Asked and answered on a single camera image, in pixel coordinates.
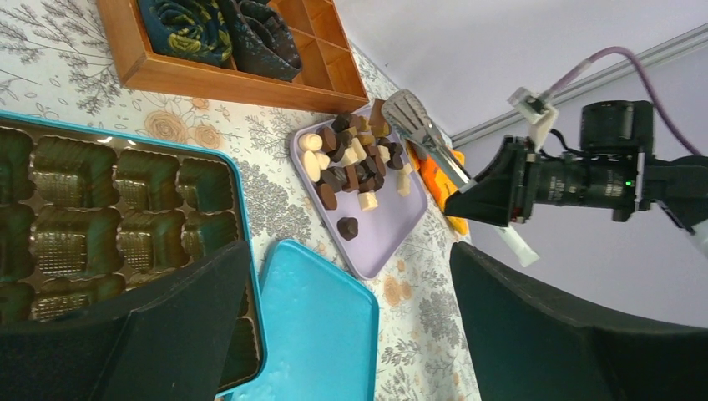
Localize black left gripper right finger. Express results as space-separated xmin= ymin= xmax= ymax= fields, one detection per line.
xmin=449 ymin=242 xmax=707 ymax=400

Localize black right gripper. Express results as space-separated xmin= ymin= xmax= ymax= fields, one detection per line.
xmin=444 ymin=100 xmax=654 ymax=227

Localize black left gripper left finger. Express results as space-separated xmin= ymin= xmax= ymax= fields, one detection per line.
xmin=1 ymin=241 xmax=251 ymax=400

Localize metal serving tongs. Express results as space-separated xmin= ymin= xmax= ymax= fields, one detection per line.
xmin=381 ymin=89 xmax=540 ymax=266

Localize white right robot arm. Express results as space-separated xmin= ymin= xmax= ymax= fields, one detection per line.
xmin=444 ymin=100 xmax=707 ymax=252

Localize teal chocolate box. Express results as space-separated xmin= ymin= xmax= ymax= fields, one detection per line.
xmin=1 ymin=112 xmax=265 ymax=399

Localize dark heart chocolate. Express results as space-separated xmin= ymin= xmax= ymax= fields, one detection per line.
xmin=336 ymin=216 xmax=359 ymax=241

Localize orange grey cloth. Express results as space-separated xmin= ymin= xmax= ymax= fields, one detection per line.
xmin=405 ymin=140 xmax=469 ymax=236

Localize lavender plastic tray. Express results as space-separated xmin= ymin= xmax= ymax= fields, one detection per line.
xmin=290 ymin=118 xmax=428 ymax=280

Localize pile of assorted chocolates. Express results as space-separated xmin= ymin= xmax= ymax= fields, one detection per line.
xmin=293 ymin=99 xmax=415 ymax=213

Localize teal box lid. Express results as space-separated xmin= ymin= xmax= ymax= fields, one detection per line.
xmin=220 ymin=240 xmax=379 ymax=400

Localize wooden compartment tray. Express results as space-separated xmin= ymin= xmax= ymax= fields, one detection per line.
xmin=97 ymin=0 xmax=368 ymax=114

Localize rolled dark patterned tie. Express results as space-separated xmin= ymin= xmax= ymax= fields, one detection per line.
xmin=137 ymin=0 xmax=232 ymax=67

